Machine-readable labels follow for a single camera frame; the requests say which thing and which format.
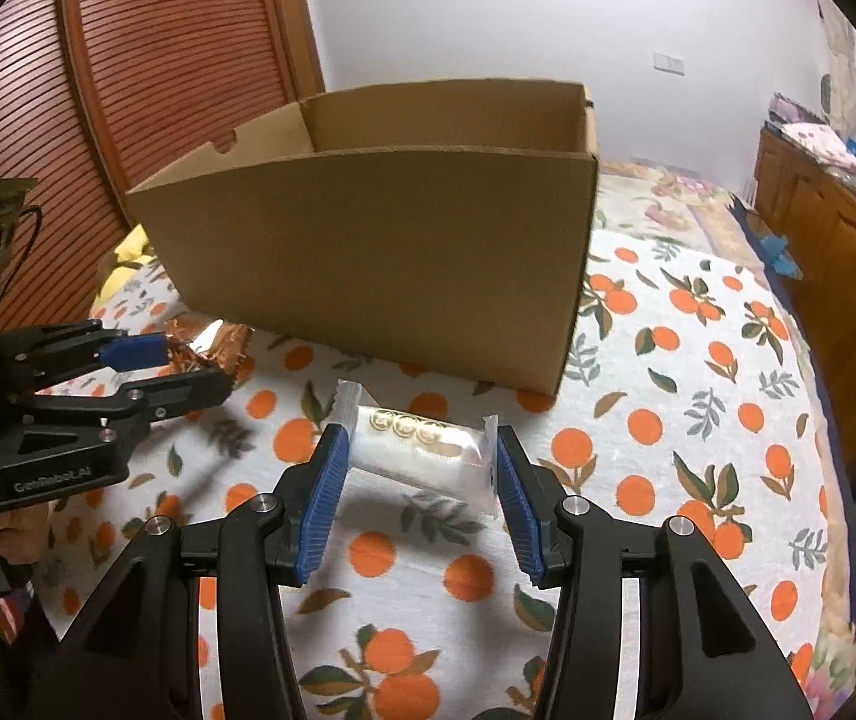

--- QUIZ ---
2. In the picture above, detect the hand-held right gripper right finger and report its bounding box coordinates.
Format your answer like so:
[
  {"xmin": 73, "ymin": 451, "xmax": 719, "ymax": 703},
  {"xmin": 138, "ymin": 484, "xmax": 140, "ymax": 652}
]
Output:
[{"xmin": 495, "ymin": 426, "xmax": 815, "ymax": 720}]

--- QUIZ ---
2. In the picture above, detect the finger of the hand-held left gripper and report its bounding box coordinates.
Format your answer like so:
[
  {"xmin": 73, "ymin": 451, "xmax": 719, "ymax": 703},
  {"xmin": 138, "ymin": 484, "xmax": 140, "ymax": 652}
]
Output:
[
  {"xmin": 0, "ymin": 319, "xmax": 170, "ymax": 391},
  {"xmin": 23, "ymin": 366, "xmax": 234, "ymax": 428}
]

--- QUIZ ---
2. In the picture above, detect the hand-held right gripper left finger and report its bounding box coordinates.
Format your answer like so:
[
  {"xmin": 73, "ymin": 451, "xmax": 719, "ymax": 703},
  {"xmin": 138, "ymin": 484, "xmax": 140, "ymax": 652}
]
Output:
[{"xmin": 26, "ymin": 424, "xmax": 352, "ymax": 720}]

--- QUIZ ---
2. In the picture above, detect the orange-brown foil snack packet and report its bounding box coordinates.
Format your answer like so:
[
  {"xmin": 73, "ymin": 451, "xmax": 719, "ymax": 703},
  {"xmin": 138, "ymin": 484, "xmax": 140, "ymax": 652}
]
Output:
[{"xmin": 161, "ymin": 317, "xmax": 256, "ymax": 385}]

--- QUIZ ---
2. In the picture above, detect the white pillow snack packet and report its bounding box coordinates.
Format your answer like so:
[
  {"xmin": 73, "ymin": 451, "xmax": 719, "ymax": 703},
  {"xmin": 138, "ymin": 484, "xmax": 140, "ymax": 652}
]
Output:
[{"xmin": 334, "ymin": 380, "xmax": 501, "ymax": 517}]

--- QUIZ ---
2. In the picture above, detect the brown cardboard box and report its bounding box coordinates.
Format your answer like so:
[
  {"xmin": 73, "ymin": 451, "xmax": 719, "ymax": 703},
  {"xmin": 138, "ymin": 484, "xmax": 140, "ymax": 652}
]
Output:
[{"xmin": 125, "ymin": 77, "xmax": 601, "ymax": 398}]

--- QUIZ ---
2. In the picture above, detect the person's left hand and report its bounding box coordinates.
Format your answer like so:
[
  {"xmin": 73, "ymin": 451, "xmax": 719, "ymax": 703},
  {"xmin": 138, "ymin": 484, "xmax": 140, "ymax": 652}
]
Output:
[{"xmin": 0, "ymin": 491, "xmax": 54, "ymax": 586}]

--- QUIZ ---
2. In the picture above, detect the yellow cloth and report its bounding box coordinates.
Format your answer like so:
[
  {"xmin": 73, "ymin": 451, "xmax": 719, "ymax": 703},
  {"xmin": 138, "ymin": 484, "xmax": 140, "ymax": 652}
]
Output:
[{"xmin": 98, "ymin": 223, "xmax": 163, "ymax": 301}]

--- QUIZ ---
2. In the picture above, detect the orange-print blanket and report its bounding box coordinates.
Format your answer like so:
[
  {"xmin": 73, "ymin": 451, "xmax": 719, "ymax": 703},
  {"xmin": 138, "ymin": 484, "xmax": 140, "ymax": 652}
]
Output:
[{"xmin": 45, "ymin": 225, "xmax": 856, "ymax": 720}]

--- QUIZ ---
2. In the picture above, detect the wooden louvered wardrobe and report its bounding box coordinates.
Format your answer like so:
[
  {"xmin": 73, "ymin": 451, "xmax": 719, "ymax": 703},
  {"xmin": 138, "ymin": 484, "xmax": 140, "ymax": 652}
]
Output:
[{"xmin": 0, "ymin": 0, "xmax": 328, "ymax": 338}]

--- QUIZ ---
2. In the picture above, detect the floral bedspread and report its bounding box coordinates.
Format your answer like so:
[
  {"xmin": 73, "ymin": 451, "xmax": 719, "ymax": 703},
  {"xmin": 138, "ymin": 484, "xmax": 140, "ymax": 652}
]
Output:
[{"xmin": 594, "ymin": 157, "xmax": 856, "ymax": 706}]

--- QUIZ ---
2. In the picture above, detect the small blue cloth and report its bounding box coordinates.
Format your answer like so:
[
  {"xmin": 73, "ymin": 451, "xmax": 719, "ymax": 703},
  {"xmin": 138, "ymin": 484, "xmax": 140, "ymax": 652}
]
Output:
[{"xmin": 746, "ymin": 229, "xmax": 800, "ymax": 278}]

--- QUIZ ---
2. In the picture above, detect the wooden cabinet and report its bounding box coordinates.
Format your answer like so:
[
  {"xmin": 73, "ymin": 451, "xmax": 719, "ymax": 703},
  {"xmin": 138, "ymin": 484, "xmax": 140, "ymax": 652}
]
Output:
[{"xmin": 752, "ymin": 126, "xmax": 856, "ymax": 421}]

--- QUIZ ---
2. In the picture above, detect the folded floral cloth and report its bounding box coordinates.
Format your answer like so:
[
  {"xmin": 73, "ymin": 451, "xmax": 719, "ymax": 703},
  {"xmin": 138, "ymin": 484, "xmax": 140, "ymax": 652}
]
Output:
[{"xmin": 767, "ymin": 94, "xmax": 856, "ymax": 170}]

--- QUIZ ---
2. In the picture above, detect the patterned curtain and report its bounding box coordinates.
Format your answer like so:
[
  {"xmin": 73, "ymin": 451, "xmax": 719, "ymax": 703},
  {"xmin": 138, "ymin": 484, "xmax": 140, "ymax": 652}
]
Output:
[{"xmin": 818, "ymin": 7, "xmax": 856, "ymax": 128}]

